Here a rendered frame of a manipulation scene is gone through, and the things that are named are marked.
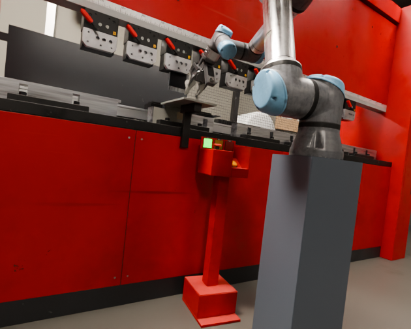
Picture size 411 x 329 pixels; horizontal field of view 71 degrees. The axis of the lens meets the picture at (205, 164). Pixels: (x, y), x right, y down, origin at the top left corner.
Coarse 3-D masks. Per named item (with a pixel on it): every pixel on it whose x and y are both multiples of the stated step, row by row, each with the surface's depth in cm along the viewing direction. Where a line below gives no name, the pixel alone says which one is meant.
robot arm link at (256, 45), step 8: (296, 0) 95; (304, 0) 94; (296, 8) 99; (304, 8) 99; (256, 40) 119; (248, 48) 125; (256, 48) 122; (248, 56) 127; (256, 56) 126; (264, 56) 129
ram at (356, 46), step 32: (64, 0) 123; (128, 0) 136; (160, 0) 145; (192, 0) 154; (224, 0) 165; (256, 0) 177; (320, 0) 208; (352, 0) 228; (160, 32) 146; (192, 32) 156; (256, 32) 179; (320, 32) 211; (352, 32) 231; (384, 32) 256; (256, 64) 181; (320, 64) 214; (352, 64) 235; (384, 64) 261; (384, 96) 265
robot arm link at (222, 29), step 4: (220, 28) 128; (224, 28) 127; (228, 28) 132; (216, 32) 130; (220, 32) 128; (224, 32) 128; (228, 32) 128; (232, 32) 131; (216, 36) 129; (228, 36) 129; (212, 40) 132; (208, 44) 134; (212, 44) 132; (212, 48) 132; (216, 52) 133
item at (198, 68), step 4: (204, 56) 136; (200, 60) 141; (204, 60) 139; (208, 60) 135; (192, 64) 142; (200, 64) 141; (212, 64) 137; (192, 68) 143; (196, 68) 140; (200, 68) 140; (192, 72) 143; (196, 72) 139; (200, 72) 138; (196, 76) 139; (200, 76) 140; (204, 76) 141; (196, 80) 142; (200, 80) 142; (204, 80) 143
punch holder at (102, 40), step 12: (96, 12) 129; (84, 24) 127; (96, 24) 129; (108, 24) 132; (84, 36) 127; (96, 36) 130; (108, 36) 132; (84, 48) 132; (96, 48) 130; (108, 48) 133
